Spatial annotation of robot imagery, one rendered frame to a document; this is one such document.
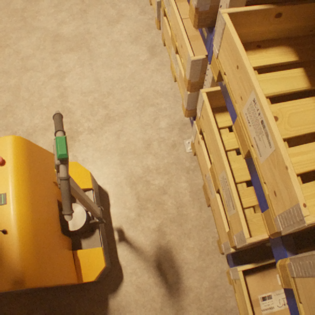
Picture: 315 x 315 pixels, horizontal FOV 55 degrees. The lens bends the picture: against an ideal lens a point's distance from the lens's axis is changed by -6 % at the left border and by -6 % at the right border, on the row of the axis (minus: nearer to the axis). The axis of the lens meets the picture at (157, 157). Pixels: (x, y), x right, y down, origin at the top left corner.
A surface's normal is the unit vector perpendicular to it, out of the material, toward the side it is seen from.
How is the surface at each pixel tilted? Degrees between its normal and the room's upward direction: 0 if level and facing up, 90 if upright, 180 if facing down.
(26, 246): 45
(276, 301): 0
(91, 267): 22
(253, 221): 0
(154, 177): 0
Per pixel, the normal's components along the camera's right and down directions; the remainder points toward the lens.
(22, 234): 0.68, -0.39
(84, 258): 0.35, -0.41
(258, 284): -0.01, -0.37
